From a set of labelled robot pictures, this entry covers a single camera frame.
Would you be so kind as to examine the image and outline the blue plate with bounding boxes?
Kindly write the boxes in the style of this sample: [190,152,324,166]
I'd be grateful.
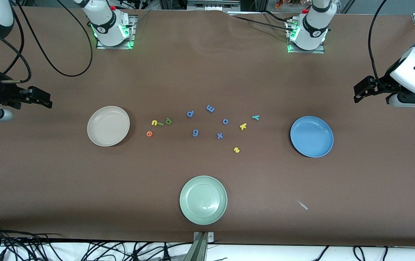
[290,116,334,158]

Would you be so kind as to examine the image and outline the beige brown plate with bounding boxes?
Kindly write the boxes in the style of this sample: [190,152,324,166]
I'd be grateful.
[87,106,131,147]

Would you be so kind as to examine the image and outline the brown table cover sheet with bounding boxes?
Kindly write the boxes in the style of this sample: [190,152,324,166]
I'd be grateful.
[0,7,415,248]

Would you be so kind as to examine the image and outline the orange object behind table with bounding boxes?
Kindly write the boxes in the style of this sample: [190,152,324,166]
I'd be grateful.
[274,0,304,8]

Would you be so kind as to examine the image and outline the pale green plate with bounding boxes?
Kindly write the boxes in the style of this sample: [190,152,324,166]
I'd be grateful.
[179,175,228,225]

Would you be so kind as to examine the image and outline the aluminium profile beam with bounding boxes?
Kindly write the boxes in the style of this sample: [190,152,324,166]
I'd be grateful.
[184,231,215,261]

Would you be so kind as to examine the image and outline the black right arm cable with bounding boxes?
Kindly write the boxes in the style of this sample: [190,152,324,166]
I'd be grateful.
[0,0,94,84]

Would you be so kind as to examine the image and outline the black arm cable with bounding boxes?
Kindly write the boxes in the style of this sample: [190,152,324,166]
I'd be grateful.
[0,0,94,84]
[368,0,391,91]

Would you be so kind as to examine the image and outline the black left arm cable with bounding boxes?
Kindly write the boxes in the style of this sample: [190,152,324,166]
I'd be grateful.
[368,0,391,91]

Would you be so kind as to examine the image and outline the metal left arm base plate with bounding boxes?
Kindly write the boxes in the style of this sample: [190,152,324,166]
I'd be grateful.
[286,18,326,54]

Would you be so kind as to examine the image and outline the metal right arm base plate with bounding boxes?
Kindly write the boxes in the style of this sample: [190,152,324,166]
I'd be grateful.
[96,14,136,50]

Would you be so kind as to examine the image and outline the black base cable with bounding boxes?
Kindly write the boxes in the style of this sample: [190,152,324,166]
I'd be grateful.
[260,10,295,24]
[228,14,295,32]

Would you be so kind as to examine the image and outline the tangle of black cables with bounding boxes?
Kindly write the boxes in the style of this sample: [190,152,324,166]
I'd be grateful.
[0,223,179,261]

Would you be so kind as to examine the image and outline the aluminium frame structure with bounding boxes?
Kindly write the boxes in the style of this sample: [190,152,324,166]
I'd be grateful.
[159,0,266,11]

